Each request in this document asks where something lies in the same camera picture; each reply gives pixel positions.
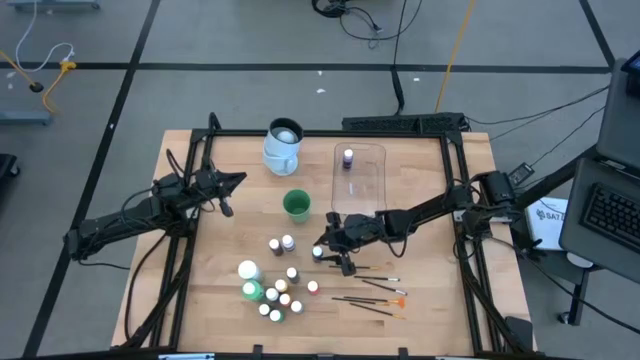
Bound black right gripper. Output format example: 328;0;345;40
314;212;385;277

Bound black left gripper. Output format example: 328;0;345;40
209;168;248;218

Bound green plastic cup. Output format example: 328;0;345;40
282;188;313;225

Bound clear plastic bin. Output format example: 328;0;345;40
331;141;388;217

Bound black paintbrush orange tip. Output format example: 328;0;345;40
349;302;407;320

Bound orange fan paintbrush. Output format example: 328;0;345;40
343;295;407;309

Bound large green paint bottle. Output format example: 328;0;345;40
241;279;266;303

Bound large white bottle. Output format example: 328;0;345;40
237;259;264;282

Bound black perforated power strip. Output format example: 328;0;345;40
341;111;472;135

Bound black power adapter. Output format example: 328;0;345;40
507;161;537;187

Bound grey furniture foot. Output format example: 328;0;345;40
7;0;101;12
0;108;54;127

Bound black wheeled base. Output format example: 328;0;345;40
0;152;21;180

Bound grey laptop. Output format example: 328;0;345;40
558;57;640;285

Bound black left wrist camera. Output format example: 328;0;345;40
192;168;214;197

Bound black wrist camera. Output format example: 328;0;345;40
192;168;214;197
349;214;376;235

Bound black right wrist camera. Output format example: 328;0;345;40
349;214;376;235

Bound black rubber cable cover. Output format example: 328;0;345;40
391;64;406;115

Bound coiled black cable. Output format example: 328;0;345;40
311;0;351;19

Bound yellow cable with plug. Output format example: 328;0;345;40
0;49;79;115

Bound looped thin black cable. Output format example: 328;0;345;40
339;0;425;50

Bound long black cable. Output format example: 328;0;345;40
391;0;409;69

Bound long yellow cable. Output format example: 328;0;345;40
433;0;477;114

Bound white cable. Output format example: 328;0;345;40
14;0;76;72

